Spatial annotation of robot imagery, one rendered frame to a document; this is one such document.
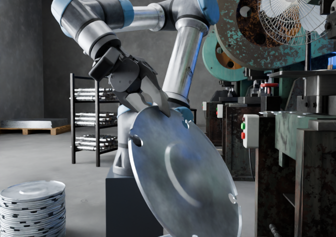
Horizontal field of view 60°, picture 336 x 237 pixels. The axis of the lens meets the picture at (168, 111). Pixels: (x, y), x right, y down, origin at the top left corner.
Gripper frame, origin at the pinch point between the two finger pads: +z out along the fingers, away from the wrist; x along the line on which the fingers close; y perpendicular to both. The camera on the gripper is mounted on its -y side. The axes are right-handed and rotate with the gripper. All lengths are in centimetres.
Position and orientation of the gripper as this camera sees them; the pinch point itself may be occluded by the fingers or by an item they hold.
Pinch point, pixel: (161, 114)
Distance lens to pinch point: 57.3
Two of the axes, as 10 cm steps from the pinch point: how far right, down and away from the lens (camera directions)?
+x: -6.6, 6.9, 2.8
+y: 3.4, -0.5, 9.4
